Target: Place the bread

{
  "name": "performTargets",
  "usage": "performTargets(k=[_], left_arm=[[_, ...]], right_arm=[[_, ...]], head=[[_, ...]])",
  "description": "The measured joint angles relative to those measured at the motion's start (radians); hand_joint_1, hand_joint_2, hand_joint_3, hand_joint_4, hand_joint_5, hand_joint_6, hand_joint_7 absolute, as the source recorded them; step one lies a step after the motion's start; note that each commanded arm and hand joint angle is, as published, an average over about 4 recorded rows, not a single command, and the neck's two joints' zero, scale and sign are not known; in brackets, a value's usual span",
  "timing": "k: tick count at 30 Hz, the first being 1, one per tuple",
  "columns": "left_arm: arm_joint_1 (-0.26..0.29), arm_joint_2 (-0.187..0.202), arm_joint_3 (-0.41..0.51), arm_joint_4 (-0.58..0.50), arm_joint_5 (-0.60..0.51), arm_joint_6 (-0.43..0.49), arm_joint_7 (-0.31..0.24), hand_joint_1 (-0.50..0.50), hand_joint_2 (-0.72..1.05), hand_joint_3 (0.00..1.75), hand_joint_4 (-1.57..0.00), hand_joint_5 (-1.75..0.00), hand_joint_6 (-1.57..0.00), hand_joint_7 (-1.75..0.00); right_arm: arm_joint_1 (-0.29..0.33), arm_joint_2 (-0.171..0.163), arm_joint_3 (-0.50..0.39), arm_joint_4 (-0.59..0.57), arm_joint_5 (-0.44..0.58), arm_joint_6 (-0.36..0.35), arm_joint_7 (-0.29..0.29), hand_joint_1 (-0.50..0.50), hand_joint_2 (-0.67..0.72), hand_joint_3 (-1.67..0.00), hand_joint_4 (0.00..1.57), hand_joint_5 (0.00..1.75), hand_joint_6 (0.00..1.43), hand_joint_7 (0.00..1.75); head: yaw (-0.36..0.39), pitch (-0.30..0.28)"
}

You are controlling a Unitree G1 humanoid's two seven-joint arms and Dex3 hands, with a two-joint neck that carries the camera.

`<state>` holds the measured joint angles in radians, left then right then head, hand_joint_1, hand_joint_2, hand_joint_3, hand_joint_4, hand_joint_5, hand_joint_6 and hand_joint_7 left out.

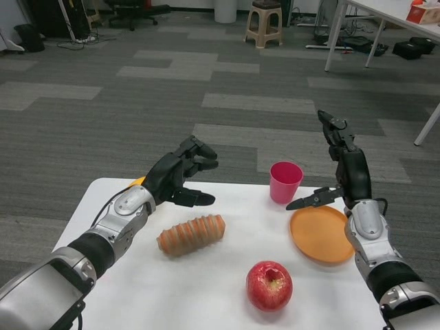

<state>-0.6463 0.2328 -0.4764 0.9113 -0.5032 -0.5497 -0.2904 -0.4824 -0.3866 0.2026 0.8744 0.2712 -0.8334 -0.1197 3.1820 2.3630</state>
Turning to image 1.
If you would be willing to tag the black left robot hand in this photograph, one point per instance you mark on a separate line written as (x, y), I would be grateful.
(165, 173)

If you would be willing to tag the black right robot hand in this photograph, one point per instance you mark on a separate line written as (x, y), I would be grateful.
(355, 175)

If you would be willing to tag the orange striped bread loaf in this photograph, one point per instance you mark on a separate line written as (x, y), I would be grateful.
(192, 235)

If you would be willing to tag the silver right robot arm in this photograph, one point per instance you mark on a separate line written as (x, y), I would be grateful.
(392, 278)

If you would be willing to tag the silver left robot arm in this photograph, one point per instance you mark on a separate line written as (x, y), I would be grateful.
(93, 251)

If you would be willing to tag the yellow flat object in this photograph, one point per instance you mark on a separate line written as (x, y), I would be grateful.
(138, 182)

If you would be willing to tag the orange plastic plate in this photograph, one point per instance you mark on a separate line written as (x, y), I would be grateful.
(319, 237)

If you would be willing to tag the pink plastic cup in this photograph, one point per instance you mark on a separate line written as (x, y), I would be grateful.
(282, 190)

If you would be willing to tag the white slanted table leg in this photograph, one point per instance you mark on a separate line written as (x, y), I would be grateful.
(425, 129)

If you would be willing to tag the flat black laptop bag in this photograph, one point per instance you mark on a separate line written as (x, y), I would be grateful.
(357, 43)

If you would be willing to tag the black equipment case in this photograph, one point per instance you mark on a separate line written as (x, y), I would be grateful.
(413, 48)

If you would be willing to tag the red apple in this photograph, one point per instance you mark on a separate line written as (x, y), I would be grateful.
(269, 288)

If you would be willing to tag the white power strip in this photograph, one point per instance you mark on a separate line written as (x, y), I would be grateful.
(86, 39)

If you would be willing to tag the black office chair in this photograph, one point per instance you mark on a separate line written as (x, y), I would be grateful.
(137, 10)

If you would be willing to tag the white office desk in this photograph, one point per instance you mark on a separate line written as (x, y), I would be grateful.
(385, 8)

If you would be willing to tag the orange tissue box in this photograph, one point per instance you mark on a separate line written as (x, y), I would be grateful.
(421, 14)

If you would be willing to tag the white cylindrical bin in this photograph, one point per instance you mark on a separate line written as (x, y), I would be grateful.
(225, 10)

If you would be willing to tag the beige plastic stool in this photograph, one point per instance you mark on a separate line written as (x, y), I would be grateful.
(264, 19)

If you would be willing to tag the small orange fruit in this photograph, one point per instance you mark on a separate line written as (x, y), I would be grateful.
(417, 2)

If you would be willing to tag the black fabric bag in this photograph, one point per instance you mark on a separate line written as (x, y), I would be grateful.
(30, 38)

